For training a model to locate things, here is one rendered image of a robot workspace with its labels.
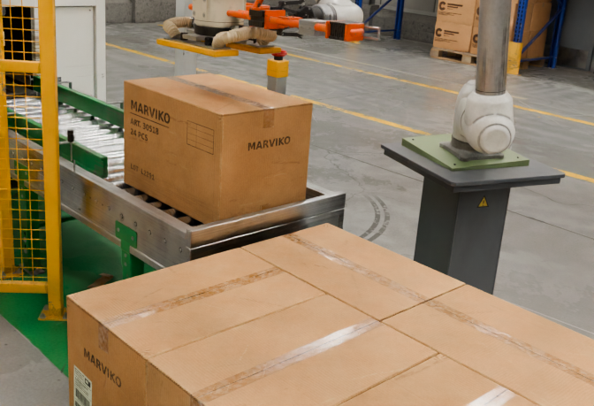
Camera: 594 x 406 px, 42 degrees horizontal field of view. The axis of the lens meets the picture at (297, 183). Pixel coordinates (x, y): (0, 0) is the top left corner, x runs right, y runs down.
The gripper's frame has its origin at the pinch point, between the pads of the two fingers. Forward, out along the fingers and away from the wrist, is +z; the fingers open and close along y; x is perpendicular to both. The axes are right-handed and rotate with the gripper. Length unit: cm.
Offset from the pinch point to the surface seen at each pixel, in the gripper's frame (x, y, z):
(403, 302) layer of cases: -70, 70, 5
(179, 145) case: 23, 46, 17
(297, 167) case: 0, 52, -17
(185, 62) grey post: 273, 68, -163
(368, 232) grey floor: 61, 123, -135
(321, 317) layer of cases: -62, 70, 31
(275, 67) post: 49, 27, -48
